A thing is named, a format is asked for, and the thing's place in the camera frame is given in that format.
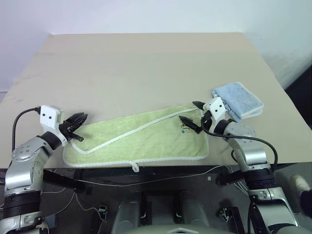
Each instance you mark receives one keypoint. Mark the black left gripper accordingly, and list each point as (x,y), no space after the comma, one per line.
(66,129)

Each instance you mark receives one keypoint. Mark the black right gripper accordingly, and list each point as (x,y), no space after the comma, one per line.
(206,120)

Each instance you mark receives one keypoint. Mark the green towel with white trim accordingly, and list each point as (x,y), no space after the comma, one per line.
(146,143)

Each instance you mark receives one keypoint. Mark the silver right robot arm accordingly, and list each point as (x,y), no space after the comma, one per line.
(253,156)

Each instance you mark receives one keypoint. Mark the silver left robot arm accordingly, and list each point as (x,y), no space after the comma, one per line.
(24,156)

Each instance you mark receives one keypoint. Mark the folded blue towel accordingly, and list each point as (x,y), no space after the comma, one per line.
(239,97)

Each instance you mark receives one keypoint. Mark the small black clamp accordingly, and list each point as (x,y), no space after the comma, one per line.
(102,212)

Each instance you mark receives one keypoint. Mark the grey rounded shape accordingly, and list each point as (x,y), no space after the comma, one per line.
(193,212)
(126,214)

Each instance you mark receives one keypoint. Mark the large black clamp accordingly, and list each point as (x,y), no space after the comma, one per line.
(228,215)

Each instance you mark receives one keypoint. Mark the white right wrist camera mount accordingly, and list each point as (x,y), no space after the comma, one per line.
(217,107)

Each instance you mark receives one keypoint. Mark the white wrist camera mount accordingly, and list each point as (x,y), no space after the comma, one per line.
(217,107)
(50,116)

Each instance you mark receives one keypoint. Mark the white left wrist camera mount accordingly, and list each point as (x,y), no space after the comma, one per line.
(50,116)

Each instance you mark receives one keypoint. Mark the black table frame bar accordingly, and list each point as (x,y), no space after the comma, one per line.
(156,171)

